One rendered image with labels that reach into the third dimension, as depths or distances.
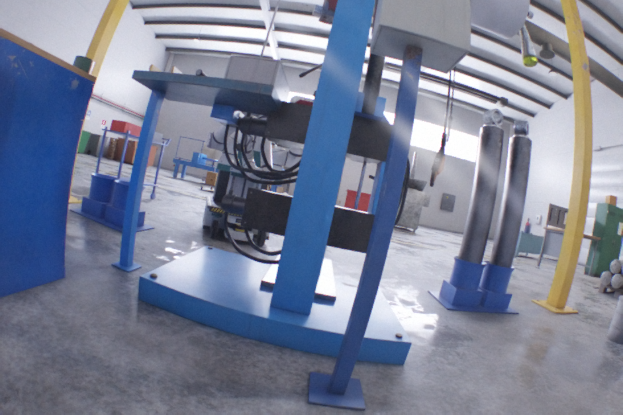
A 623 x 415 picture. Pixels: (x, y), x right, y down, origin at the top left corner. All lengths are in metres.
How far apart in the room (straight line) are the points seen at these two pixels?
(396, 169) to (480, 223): 1.63
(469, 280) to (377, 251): 1.65
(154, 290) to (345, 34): 1.44
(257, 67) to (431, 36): 0.76
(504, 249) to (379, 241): 1.86
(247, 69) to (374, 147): 0.72
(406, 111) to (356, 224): 0.74
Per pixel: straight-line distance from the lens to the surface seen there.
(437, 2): 1.03
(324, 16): 2.01
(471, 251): 2.42
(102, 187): 2.79
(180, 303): 1.33
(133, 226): 1.72
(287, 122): 1.49
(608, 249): 8.33
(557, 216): 7.57
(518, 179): 2.63
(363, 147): 1.47
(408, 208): 9.66
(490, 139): 2.50
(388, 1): 0.97
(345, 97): 1.28
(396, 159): 0.85
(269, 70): 1.31
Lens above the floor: 0.66
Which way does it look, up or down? 2 degrees up
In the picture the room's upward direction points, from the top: 12 degrees clockwise
